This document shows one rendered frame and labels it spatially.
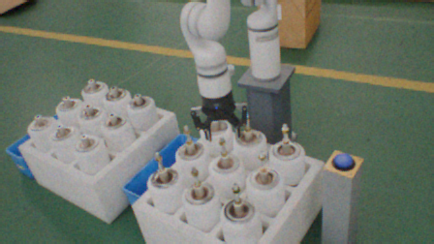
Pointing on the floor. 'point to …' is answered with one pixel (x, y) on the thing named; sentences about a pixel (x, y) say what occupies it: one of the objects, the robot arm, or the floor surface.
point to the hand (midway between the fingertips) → (223, 135)
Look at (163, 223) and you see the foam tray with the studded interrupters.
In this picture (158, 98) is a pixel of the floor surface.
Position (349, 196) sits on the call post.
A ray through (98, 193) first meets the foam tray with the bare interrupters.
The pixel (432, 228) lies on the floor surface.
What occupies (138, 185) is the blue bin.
